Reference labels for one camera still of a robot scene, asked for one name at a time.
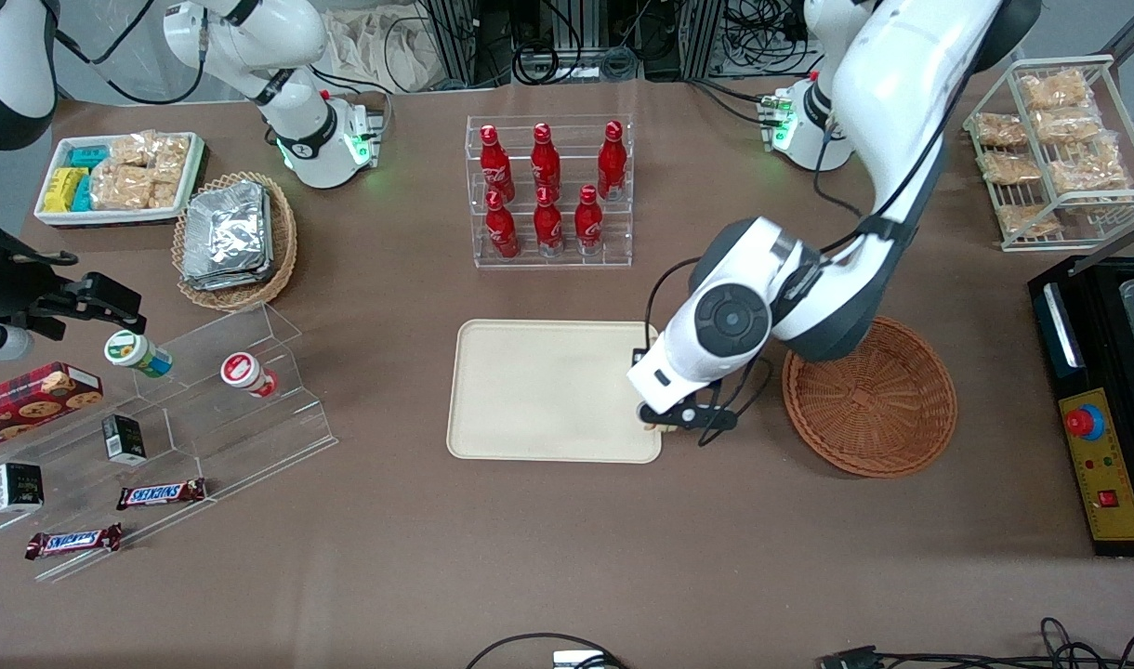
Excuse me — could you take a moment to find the clear acrylic step shelf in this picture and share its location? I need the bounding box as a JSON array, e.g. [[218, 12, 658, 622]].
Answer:
[[0, 302, 338, 584]]

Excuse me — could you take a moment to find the black right wrist bracket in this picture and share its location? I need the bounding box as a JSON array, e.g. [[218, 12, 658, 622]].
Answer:
[[0, 316, 68, 364]]

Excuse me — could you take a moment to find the black wrist bracket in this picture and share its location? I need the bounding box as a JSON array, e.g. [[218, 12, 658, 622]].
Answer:
[[637, 398, 740, 436], [0, 316, 68, 364]]

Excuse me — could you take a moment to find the black left wrist bracket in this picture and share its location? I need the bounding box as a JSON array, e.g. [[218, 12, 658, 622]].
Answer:
[[637, 398, 740, 436]]

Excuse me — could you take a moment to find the white wire rack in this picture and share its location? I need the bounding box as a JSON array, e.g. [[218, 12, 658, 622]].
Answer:
[[962, 54, 1134, 254]]

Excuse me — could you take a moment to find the white rectangular snack tray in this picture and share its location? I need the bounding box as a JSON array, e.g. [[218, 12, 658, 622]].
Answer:
[[33, 132, 205, 229]]

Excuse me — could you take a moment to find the beige cloth bag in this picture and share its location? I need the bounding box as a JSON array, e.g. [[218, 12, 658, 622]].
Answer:
[[323, 7, 438, 94]]

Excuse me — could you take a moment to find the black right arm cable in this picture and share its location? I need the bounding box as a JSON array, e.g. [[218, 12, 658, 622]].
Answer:
[[54, 0, 207, 106]]

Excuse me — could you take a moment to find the green lid yogurt cup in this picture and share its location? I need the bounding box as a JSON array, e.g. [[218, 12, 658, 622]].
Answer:
[[104, 330, 173, 378]]

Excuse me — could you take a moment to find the yellow snack packet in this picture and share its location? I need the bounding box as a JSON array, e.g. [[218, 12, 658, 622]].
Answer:
[[44, 167, 88, 213]]

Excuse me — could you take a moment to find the silver foil packet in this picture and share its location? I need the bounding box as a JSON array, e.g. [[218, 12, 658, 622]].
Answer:
[[180, 256, 276, 292], [184, 182, 270, 280]]

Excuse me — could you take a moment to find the snickers chocolate bar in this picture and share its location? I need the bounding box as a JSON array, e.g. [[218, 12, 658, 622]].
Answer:
[[116, 478, 207, 511], [25, 523, 124, 560]]

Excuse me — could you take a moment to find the red lid yogurt cup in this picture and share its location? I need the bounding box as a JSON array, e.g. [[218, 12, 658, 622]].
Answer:
[[220, 351, 278, 399]]

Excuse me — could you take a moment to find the clear acrylic bottle rack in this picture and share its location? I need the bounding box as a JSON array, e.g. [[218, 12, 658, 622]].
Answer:
[[466, 114, 634, 269]]

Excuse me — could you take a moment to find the round brown wicker basket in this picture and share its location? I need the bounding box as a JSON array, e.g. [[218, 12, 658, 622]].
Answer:
[[782, 316, 958, 479]]

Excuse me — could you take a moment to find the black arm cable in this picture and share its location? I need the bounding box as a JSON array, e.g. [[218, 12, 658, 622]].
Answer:
[[54, 0, 207, 106], [645, 93, 955, 350]]

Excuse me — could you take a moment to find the beige rectangular tray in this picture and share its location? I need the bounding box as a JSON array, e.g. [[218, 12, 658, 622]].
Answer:
[[446, 320, 663, 464]]

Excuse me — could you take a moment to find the red cola bottle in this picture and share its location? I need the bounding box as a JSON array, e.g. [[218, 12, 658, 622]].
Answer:
[[531, 123, 561, 201], [597, 121, 627, 202], [534, 186, 564, 257], [574, 184, 604, 256], [480, 125, 516, 203], [485, 190, 520, 259]]

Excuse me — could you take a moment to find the oval wicker basket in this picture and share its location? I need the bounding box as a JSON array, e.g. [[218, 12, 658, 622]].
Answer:
[[172, 172, 298, 311]]

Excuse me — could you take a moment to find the black cable with connector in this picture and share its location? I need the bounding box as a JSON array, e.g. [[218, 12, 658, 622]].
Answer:
[[818, 617, 1134, 669]]

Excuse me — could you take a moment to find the red cookie box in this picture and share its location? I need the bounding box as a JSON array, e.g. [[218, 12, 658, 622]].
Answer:
[[0, 362, 104, 454]]

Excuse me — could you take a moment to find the bagged fried snack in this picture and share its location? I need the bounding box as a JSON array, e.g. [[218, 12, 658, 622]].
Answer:
[[1032, 108, 1103, 146], [997, 203, 1062, 239], [1048, 138, 1127, 194], [974, 112, 1029, 149], [981, 151, 1043, 186], [1019, 69, 1094, 112]]

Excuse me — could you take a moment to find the small black box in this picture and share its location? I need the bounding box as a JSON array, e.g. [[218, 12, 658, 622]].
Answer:
[[0, 462, 45, 514], [101, 414, 148, 466]]

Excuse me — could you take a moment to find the black looped cable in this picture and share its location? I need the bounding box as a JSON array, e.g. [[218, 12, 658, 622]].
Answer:
[[465, 633, 628, 669]]

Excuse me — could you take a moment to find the aluminium frame rack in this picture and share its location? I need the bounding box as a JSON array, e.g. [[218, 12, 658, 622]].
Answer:
[[423, 0, 726, 86]]

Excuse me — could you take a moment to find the black control box yellow panel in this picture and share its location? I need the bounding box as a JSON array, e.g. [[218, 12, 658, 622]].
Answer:
[[1029, 256, 1134, 558]]

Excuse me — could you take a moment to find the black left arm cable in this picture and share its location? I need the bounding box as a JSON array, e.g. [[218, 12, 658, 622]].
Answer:
[[645, 93, 955, 350]]

